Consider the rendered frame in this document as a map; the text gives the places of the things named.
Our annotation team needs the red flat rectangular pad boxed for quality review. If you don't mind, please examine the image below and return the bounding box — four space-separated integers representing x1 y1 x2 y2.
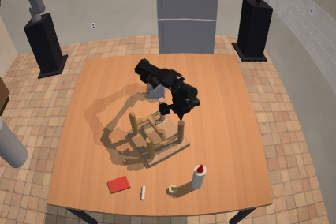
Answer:
107 176 131 194

